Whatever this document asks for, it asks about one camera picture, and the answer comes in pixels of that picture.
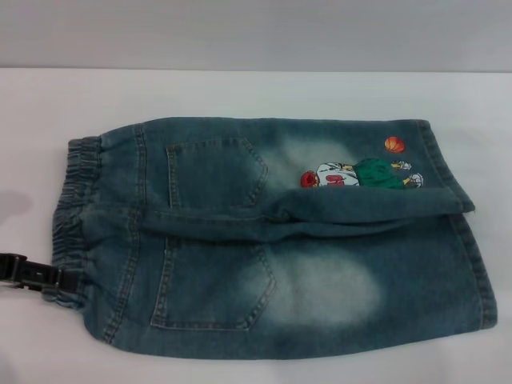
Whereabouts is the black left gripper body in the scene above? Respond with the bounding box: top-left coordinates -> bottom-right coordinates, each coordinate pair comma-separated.
0,251 -> 21,295

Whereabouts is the blue denim shorts cartoon print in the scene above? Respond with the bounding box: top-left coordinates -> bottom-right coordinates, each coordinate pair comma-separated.
42,114 -> 499,361

